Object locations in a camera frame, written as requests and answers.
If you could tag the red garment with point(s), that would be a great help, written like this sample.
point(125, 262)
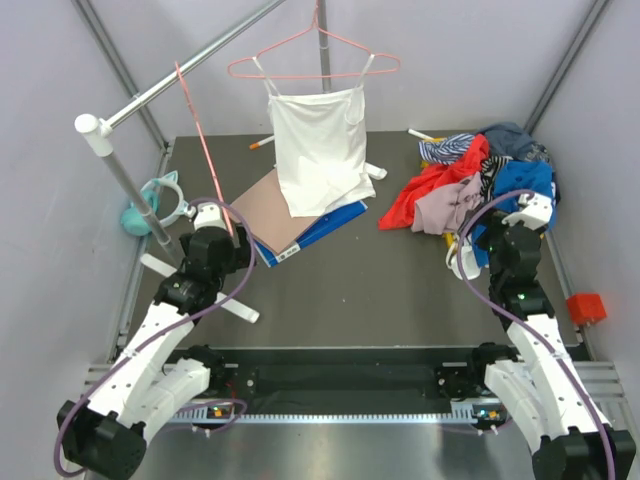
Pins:
point(401, 213)

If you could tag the teal cat ear headphones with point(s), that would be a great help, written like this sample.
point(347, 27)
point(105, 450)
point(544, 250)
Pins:
point(132, 220)

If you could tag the grey blue denim garment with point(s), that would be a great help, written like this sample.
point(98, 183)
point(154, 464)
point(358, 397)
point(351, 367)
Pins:
point(509, 139)

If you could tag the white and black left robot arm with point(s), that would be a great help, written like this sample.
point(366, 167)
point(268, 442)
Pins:
point(109, 428)

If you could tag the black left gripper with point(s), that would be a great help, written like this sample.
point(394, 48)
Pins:
point(241, 257)

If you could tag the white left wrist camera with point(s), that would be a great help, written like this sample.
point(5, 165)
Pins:
point(207, 215)

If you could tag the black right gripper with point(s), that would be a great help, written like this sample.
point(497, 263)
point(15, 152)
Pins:
point(494, 223)

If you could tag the blue tank top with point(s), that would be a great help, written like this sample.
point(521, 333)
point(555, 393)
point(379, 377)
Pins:
point(516, 175)

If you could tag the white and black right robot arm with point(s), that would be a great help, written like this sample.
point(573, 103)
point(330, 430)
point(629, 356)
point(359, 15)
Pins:
point(535, 379)

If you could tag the black white striped shirt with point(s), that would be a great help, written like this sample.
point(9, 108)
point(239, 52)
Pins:
point(490, 167)

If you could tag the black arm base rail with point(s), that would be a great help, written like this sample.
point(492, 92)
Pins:
point(348, 380)

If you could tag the pink hanger with white top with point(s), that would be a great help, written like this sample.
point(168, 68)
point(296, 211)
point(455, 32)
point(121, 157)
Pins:
point(305, 56)

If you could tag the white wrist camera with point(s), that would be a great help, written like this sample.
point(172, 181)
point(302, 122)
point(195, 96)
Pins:
point(535, 212)
point(207, 215)

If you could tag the brown cardboard sheet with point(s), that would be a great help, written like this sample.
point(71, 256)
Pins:
point(265, 209)

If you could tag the white marker near clothes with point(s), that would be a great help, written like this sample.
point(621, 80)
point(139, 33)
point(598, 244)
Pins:
point(420, 135)

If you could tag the pink wire hanger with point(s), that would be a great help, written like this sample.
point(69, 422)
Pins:
point(204, 146)

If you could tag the pale pink garment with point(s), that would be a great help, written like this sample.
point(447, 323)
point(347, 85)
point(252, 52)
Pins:
point(444, 209)

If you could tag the white cloth near arm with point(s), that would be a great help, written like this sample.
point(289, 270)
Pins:
point(461, 260)

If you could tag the orange red box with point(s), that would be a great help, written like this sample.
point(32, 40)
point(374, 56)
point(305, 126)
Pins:
point(586, 308)

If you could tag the white orange tipped marker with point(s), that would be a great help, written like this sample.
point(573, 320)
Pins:
point(262, 142)

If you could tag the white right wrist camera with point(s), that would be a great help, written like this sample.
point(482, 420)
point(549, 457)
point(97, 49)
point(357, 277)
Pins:
point(535, 212)

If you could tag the white camisole top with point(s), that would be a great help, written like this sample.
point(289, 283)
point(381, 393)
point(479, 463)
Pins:
point(320, 147)

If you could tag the blue white striped cloth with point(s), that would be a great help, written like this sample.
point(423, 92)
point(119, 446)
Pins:
point(445, 151)

